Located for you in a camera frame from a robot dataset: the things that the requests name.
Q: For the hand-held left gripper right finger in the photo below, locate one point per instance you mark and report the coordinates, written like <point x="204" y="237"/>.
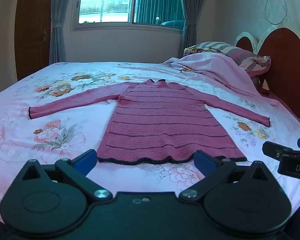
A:
<point x="203" y="162"/>

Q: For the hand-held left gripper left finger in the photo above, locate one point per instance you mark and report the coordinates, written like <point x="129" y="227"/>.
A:
<point x="86" y="161"/>

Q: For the pink striped knitted dress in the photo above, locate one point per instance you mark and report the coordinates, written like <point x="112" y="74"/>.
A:
<point x="160" y="125"/>

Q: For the floral bed sheet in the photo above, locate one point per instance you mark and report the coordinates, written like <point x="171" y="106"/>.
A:
<point x="40" y="142"/>

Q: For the red wooden headboard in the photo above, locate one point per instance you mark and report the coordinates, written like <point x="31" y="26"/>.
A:
<point x="285" y="62"/>

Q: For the pink blanket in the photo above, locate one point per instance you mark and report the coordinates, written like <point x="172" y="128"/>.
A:
<point x="215" y="66"/>

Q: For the grey pink striped pillow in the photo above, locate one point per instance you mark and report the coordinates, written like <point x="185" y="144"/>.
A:
<point x="240" y="55"/>

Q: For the floral patterned pillow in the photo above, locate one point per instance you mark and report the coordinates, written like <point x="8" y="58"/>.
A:
<point x="195" y="51"/>

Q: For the grey curtain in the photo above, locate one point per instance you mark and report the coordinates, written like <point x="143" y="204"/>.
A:
<point x="57" y="30"/>
<point x="190" y="17"/>

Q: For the brown wooden door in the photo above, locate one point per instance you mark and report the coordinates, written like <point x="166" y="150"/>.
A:
<point x="31" y="30"/>

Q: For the window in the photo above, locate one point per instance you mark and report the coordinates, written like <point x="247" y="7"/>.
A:
<point x="105" y="2"/>

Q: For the teal curtain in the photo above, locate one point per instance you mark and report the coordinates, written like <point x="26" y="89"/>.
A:
<point x="157" y="2"/>

